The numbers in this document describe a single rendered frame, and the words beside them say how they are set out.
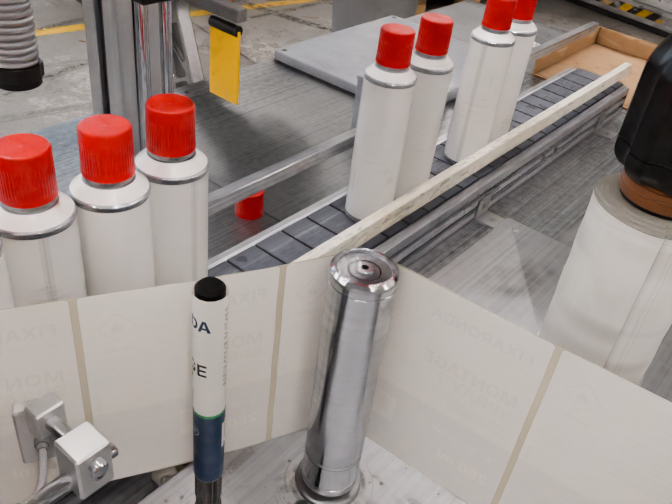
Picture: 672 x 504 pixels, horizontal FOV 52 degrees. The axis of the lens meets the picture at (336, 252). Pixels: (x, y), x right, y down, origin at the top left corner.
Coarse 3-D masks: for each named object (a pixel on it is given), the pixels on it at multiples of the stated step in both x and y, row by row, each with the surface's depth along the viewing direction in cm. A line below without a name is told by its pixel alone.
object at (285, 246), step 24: (576, 72) 121; (528, 96) 109; (552, 96) 110; (600, 96) 113; (528, 144) 95; (432, 168) 87; (456, 192) 83; (312, 216) 75; (336, 216) 75; (408, 216) 77; (264, 240) 70; (288, 240) 71; (312, 240) 71; (384, 240) 73; (240, 264) 67; (264, 264) 67
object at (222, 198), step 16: (576, 32) 112; (592, 32) 117; (544, 48) 104; (448, 96) 86; (320, 144) 71; (336, 144) 71; (352, 144) 74; (288, 160) 67; (304, 160) 68; (320, 160) 70; (256, 176) 64; (272, 176) 65; (288, 176) 67; (224, 192) 61; (240, 192) 62; (256, 192) 64; (208, 208) 60; (224, 208) 62
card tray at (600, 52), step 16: (608, 32) 148; (560, 48) 136; (576, 48) 143; (592, 48) 148; (608, 48) 149; (624, 48) 147; (640, 48) 145; (544, 64) 133; (560, 64) 137; (576, 64) 138; (592, 64) 139; (608, 64) 140; (640, 64) 143; (624, 80) 134
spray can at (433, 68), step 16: (432, 16) 69; (448, 16) 69; (432, 32) 68; (448, 32) 68; (416, 48) 70; (432, 48) 69; (448, 48) 70; (416, 64) 70; (432, 64) 69; (448, 64) 70; (432, 80) 70; (448, 80) 71; (416, 96) 71; (432, 96) 71; (416, 112) 72; (432, 112) 72; (416, 128) 73; (432, 128) 73; (416, 144) 74; (432, 144) 75; (416, 160) 75; (432, 160) 77; (400, 176) 77; (416, 176) 76; (400, 192) 78
